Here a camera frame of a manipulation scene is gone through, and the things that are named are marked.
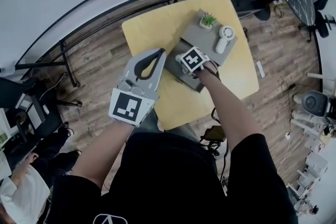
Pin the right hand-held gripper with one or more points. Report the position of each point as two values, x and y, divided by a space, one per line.
193 60

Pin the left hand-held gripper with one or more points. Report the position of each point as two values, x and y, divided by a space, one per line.
128 107

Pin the grey drawer box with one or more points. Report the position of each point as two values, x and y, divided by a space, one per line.
204 39

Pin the person's left forearm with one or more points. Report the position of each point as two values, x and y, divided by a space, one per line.
105 154

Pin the person's right forearm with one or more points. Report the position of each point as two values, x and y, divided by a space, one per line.
228 112

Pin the white handheld fan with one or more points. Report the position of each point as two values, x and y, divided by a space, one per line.
224 36

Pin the yellow wooden table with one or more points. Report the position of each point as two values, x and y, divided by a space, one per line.
147 31

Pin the small green potted plant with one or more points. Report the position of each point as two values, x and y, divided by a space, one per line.
208 21

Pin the white paper strip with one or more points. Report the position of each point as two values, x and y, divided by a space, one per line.
260 68

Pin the black chair holding notebooks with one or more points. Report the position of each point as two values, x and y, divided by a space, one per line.
36 112

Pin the person's black shirt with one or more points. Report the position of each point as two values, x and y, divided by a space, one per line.
168 186

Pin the white power adapter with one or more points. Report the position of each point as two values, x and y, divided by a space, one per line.
288 135

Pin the grey white robot device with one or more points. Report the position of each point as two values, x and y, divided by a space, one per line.
312 105

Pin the black office chair with armrests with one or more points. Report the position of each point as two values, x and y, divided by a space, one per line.
323 26

